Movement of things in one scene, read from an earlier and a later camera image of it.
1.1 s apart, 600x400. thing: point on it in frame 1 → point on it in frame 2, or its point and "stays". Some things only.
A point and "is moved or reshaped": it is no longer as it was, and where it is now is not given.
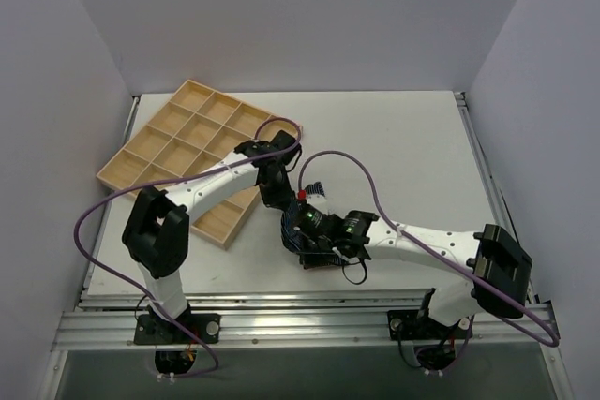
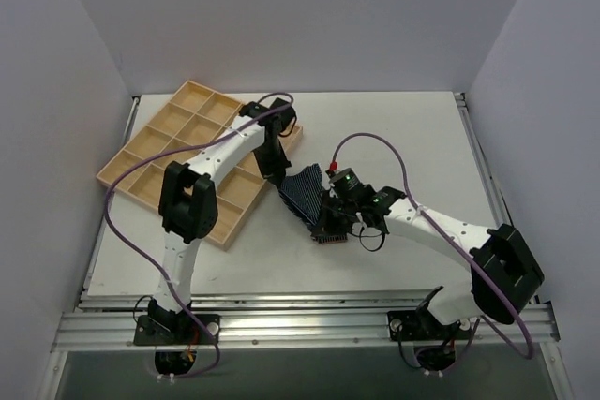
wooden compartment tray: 196,127 stays
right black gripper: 317,250 → 325,220
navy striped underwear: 309,257 is moved or reshaped
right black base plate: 405,325 stays
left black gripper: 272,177 → 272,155
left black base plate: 151,330 stays
